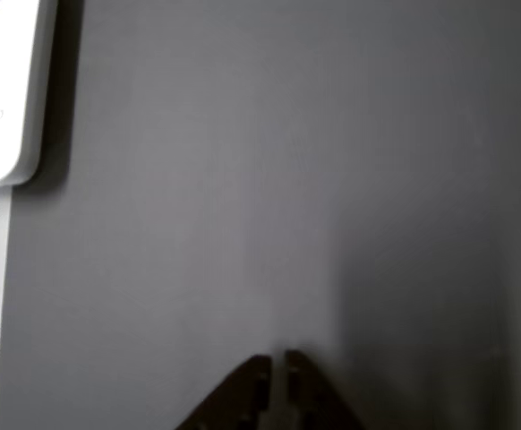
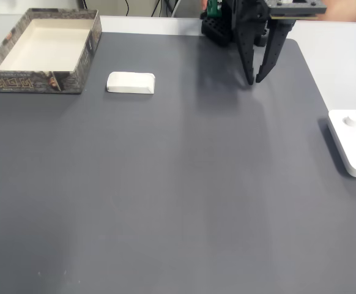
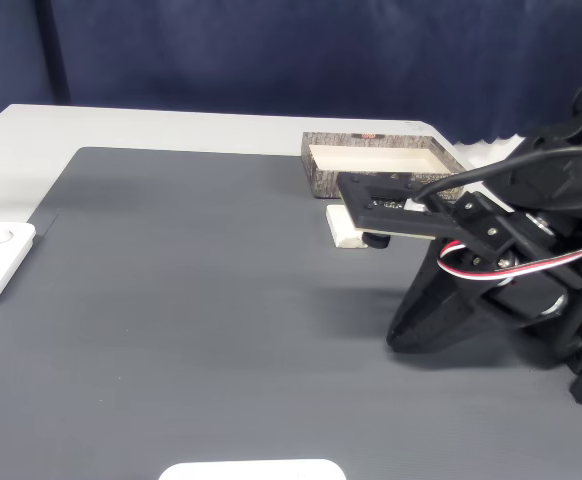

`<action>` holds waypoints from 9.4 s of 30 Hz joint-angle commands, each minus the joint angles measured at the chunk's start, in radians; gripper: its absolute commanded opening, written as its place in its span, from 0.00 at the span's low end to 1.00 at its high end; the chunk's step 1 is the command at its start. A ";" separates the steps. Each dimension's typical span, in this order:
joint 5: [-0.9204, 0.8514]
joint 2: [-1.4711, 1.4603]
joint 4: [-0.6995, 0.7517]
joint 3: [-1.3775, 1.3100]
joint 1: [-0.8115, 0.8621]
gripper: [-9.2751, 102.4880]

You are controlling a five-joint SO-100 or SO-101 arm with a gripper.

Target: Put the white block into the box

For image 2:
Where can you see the white block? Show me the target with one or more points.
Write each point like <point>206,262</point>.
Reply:
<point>130,82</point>

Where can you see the stone print cardboard box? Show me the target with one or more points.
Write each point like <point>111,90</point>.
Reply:
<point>37,84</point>

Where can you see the green circuit board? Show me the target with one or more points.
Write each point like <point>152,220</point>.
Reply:
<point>213,9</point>

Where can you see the white tray with round hollows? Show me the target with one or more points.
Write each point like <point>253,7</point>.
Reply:
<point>340,147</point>

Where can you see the grey table mat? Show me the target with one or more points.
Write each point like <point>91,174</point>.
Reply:
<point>165,183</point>

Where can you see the black gripper camera mount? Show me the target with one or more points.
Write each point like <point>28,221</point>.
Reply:
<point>297,9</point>

